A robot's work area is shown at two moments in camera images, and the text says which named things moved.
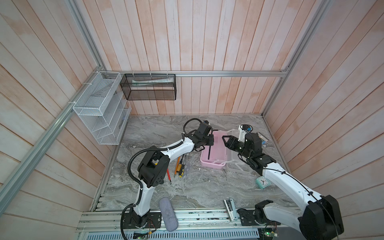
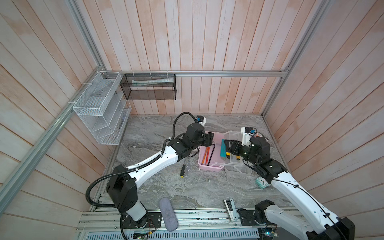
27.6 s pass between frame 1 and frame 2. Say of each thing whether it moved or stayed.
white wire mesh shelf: stayed
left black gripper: stayed
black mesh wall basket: stayed
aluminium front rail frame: stayed
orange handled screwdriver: moved
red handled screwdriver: moved
